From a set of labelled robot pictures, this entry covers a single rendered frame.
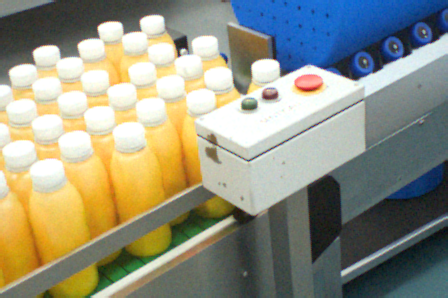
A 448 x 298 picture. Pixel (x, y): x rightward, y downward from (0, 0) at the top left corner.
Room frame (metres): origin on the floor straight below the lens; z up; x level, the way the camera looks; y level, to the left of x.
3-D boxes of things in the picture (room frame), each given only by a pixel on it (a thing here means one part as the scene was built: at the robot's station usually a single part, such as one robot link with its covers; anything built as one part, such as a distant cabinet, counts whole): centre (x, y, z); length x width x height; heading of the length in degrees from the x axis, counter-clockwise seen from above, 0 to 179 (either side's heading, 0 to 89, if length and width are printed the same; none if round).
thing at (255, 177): (0.94, -0.08, 1.05); 0.20 x 0.10 x 0.10; 126
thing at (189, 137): (1.02, 0.01, 0.98); 0.07 x 0.07 x 0.17
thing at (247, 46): (1.29, -0.08, 0.99); 0.10 x 0.02 x 0.12; 36
